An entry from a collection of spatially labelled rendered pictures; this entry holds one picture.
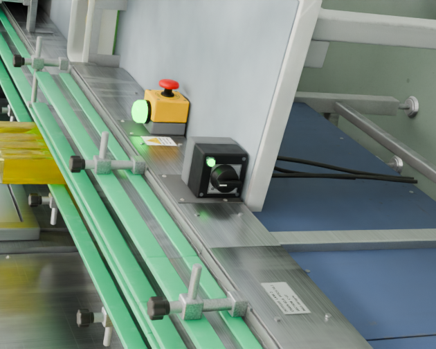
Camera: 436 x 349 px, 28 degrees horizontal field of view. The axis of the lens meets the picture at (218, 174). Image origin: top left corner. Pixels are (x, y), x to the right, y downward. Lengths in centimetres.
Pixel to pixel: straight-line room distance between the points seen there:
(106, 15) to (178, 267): 98
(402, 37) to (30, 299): 83
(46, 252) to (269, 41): 74
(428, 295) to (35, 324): 71
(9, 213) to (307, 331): 98
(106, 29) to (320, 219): 85
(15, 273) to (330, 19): 81
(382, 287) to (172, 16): 77
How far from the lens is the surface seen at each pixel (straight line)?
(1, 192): 203
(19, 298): 170
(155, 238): 131
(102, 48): 212
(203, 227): 132
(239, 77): 148
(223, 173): 139
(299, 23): 131
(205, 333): 110
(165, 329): 123
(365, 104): 222
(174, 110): 166
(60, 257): 185
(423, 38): 149
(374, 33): 143
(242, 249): 128
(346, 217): 152
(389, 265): 139
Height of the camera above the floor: 136
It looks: 23 degrees down
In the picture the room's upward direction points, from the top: 89 degrees counter-clockwise
